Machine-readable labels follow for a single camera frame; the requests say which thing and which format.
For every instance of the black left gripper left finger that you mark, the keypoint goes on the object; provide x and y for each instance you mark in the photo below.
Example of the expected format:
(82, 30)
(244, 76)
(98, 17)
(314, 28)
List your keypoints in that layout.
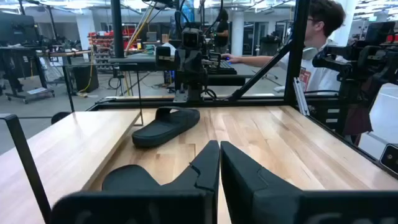
(174, 205)

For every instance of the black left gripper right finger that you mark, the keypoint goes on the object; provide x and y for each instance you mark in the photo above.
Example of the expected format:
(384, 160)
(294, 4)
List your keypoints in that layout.
(248, 199)

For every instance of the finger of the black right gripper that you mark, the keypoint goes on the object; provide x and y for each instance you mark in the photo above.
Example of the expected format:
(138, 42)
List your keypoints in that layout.
(182, 71)
(199, 71)

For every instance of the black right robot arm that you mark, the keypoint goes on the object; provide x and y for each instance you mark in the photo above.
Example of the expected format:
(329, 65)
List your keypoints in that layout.
(194, 95)

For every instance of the black backlit keyboard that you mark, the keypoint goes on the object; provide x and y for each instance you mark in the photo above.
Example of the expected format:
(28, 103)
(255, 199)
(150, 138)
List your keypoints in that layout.
(224, 67)

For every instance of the dark grey desk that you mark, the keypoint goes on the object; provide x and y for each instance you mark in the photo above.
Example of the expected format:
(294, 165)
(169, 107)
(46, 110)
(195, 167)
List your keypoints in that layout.
(230, 80)
(140, 60)

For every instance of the person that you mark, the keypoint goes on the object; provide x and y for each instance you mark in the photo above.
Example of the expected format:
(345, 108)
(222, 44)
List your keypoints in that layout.
(320, 71)
(221, 31)

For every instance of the black pole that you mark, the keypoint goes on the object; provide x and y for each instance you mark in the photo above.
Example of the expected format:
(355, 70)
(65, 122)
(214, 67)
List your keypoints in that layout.
(117, 28)

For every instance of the red parts bin rack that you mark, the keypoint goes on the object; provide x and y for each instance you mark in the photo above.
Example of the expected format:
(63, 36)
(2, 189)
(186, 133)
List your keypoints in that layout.
(105, 40)

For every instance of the black box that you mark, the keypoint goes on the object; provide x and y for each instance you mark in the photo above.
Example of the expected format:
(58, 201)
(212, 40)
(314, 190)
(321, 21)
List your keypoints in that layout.
(85, 77)

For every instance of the silver aluminium profile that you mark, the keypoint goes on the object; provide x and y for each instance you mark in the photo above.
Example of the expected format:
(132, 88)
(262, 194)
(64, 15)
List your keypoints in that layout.
(301, 96)

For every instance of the black workstation cart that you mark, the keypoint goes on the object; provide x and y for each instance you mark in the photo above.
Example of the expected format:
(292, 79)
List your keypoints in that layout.
(18, 37)

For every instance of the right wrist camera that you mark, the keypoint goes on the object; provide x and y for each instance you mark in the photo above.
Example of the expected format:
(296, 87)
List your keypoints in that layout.
(190, 38)

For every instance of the black rig frame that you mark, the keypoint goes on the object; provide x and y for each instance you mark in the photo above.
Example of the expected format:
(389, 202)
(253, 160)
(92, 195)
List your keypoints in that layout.
(295, 46)

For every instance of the wooden shelf black metal frame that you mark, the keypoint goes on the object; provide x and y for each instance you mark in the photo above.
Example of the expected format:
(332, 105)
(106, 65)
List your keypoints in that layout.
(62, 149)

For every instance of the black table-level camera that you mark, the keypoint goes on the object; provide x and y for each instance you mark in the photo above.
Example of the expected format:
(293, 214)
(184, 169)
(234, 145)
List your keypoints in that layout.
(390, 158)

